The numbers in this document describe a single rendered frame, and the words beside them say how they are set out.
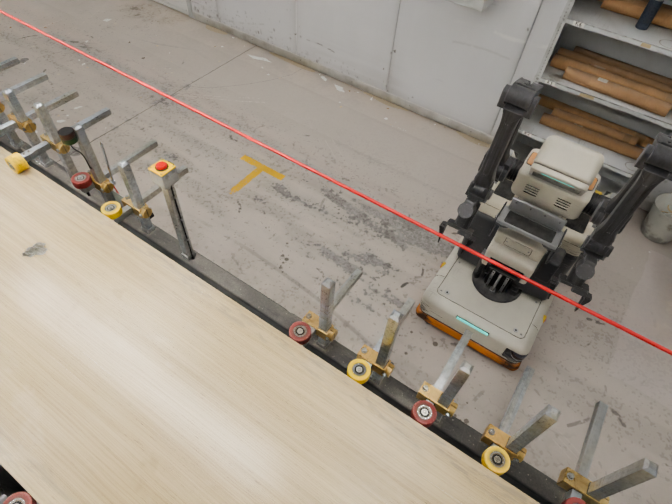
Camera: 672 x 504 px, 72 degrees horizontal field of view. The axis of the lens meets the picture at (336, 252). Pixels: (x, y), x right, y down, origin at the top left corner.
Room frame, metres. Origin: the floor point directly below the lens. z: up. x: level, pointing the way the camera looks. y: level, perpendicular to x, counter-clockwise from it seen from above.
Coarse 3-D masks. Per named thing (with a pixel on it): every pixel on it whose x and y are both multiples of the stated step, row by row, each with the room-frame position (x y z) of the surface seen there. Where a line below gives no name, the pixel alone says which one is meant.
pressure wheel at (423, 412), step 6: (420, 402) 0.58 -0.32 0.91; (426, 402) 0.58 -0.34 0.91; (414, 408) 0.56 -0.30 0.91; (420, 408) 0.56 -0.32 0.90; (426, 408) 0.56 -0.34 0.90; (432, 408) 0.56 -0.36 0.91; (414, 414) 0.54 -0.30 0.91; (420, 414) 0.54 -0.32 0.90; (426, 414) 0.54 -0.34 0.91; (432, 414) 0.54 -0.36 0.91; (420, 420) 0.52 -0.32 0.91; (426, 420) 0.52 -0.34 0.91; (432, 420) 0.52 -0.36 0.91; (426, 426) 0.51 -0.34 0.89
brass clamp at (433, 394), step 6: (426, 384) 0.67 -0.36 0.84; (420, 390) 0.65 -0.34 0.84; (432, 390) 0.65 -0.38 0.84; (438, 390) 0.65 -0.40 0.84; (420, 396) 0.63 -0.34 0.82; (426, 396) 0.63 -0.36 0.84; (432, 396) 0.63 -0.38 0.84; (438, 396) 0.63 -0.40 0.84; (432, 402) 0.61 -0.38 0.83; (438, 402) 0.61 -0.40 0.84; (438, 408) 0.60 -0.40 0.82; (444, 408) 0.59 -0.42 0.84; (450, 408) 0.59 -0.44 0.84; (456, 408) 0.60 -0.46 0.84; (444, 414) 0.58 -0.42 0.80; (450, 414) 0.58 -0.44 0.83
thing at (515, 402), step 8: (528, 368) 0.78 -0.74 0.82; (528, 376) 0.75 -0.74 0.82; (520, 384) 0.71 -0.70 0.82; (528, 384) 0.71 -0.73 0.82; (520, 392) 0.68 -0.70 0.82; (512, 400) 0.65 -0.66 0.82; (520, 400) 0.65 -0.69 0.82; (512, 408) 0.62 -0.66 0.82; (504, 416) 0.59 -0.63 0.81; (512, 416) 0.59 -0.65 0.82; (504, 424) 0.56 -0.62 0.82
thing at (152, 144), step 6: (144, 144) 1.77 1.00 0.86; (150, 144) 1.78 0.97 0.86; (156, 144) 1.80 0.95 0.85; (138, 150) 1.72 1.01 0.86; (144, 150) 1.74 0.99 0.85; (150, 150) 1.76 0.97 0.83; (126, 156) 1.67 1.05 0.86; (132, 156) 1.68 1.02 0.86; (138, 156) 1.70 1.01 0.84; (132, 162) 1.67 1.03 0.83; (114, 168) 1.58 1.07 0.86; (108, 174) 1.55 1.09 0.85; (114, 174) 1.57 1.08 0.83; (90, 186) 1.46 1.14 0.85; (84, 192) 1.43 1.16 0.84
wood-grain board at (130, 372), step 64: (0, 192) 1.33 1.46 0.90; (64, 192) 1.36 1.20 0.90; (0, 256) 1.00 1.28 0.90; (64, 256) 1.03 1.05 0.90; (128, 256) 1.05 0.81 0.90; (0, 320) 0.73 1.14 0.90; (64, 320) 0.75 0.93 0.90; (128, 320) 0.78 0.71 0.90; (192, 320) 0.80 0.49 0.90; (256, 320) 0.83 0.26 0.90; (0, 384) 0.51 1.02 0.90; (64, 384) 0.53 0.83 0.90; (128, 384) 0.55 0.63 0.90; (192, 384) 0.57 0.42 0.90; (256, 384) 0.59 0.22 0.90; (320, 384) 0.61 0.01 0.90; (0, 448) 0.32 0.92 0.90; (64, 448) 0.34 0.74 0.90; (128, 448) 0.36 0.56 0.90; (192, 448) 0.37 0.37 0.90; (256, 448) 0.39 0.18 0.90; (320, 448) 0.41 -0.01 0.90; (384, 448) 0.43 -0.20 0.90; (448, 448) 0.44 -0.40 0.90
